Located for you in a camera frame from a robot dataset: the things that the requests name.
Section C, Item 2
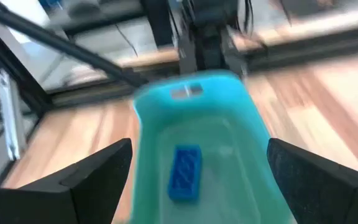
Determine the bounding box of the blue toy building block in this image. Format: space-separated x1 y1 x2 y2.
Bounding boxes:
167 144 203 202

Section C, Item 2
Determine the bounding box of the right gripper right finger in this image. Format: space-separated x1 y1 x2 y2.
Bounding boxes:
266 138 358 224

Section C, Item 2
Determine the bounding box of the thin black cable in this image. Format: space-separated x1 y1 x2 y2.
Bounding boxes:
115 23 139 58

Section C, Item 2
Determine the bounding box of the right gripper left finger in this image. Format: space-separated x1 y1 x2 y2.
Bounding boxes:
0 138 134 224

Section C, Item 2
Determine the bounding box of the black aluminium table frame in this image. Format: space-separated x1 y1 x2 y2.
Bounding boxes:
0 0 358 122

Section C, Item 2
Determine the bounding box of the turquoise plastic bin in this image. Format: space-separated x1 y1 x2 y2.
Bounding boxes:
131 70 295 224

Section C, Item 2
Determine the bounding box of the silver metal strut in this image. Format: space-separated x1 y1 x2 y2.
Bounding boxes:
0 70 24 161

